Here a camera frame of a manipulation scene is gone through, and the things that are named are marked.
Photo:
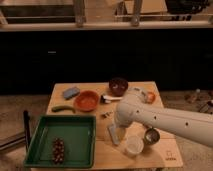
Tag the grey-blue towel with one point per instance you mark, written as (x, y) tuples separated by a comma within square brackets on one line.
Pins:
[(116, 133)]

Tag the small metal cup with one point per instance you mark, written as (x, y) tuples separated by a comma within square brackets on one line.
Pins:
[(151, 136)]

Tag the blue sponge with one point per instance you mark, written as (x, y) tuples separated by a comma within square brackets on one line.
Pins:
[(71, 92)]

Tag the green cucumber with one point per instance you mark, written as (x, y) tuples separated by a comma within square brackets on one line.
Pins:
[(62, 108)]

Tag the white plastic cup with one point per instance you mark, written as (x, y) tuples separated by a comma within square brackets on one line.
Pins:
[(134, 145)]

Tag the wooden window rail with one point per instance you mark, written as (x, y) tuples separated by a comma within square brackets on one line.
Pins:
[(105, 26)]

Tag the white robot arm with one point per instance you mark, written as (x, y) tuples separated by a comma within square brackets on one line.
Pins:
[(194, 126)]

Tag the black chair frame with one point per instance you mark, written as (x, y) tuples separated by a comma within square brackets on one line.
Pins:
[(20, 138)]

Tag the green plastic tray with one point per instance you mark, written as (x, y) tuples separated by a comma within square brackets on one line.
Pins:
[(77, 133)]

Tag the dark brown bowl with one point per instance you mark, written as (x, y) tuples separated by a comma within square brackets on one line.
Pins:
[(118, 86)]

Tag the orange bowl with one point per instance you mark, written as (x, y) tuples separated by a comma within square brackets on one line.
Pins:
[(86, 101)]

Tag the dark grape bunch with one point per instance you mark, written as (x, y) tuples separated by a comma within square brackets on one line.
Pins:
[(58, 151)]

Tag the orange apple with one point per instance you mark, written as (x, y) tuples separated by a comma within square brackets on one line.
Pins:
[(151, 97)]

